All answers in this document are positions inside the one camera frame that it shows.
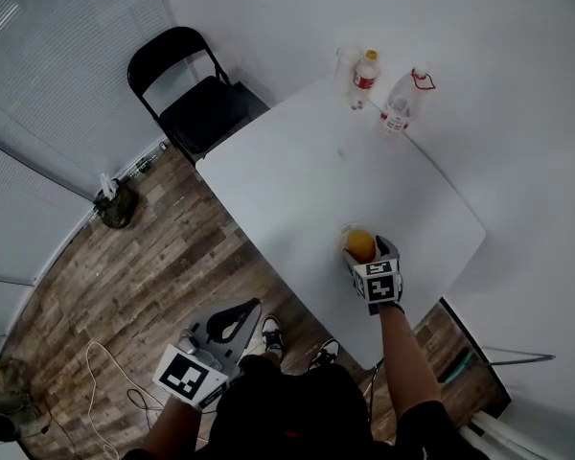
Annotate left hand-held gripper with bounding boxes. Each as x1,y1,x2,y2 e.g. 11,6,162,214
152,297,263,412

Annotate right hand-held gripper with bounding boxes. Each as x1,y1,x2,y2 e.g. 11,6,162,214
341,236,404,316

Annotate yellow-orange round fruit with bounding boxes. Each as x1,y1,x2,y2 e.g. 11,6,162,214
347,229,378,265

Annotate small white plate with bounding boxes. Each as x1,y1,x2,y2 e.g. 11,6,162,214
333,221,380,270

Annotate person's right forearm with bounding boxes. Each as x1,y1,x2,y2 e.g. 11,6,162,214
377,304,445,420

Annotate person's left forearm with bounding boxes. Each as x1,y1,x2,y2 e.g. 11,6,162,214
142,393,205,460

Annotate person's left shoe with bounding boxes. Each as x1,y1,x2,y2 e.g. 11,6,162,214
260,314,286,362

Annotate person's shoe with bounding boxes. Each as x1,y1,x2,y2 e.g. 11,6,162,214
260,314,286,362
308,337,341,371

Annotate person's right shoe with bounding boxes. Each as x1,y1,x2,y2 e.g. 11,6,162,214
308,337,341,371

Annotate person's black clothing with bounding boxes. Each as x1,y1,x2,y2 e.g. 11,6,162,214
123,352,491,460

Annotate teal and black tool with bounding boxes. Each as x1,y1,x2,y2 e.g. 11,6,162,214
437,347,474,385

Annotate red label plastic bottle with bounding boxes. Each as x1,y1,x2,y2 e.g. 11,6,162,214
349,49,382,112

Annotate clear plastic cup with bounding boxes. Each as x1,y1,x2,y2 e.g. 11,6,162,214
334,45,361,99

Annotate grey metal rod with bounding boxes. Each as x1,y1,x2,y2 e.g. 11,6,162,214
482,352,558,368

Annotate black folding chair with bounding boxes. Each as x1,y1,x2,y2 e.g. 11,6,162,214
126,26,272,165

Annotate white pipes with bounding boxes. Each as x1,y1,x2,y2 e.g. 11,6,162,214
458,409,541,460

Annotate white window blinds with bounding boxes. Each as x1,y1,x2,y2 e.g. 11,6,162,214
0,0,174,288

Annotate thin black cable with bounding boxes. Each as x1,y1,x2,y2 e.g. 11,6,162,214
126,387,165,415

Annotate clear bottle with red ring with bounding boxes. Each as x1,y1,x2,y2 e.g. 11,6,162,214
379,62,437,137

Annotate looped white cable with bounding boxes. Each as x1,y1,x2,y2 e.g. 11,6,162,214
85,340,122,460

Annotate dark bag with white handles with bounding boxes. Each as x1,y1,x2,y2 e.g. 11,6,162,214
92,173,140,231

